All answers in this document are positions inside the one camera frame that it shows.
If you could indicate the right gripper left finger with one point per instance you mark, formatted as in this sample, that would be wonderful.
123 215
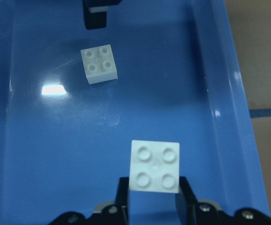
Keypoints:
114 212

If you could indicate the blue plastic tray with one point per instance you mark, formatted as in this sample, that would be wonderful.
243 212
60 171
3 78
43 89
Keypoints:
64 143

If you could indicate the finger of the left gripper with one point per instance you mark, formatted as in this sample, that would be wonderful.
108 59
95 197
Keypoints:
95 13

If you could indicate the white block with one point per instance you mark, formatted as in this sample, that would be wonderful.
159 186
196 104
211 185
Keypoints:
154 166
99 64

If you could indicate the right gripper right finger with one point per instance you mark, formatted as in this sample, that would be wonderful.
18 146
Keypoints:
192 211

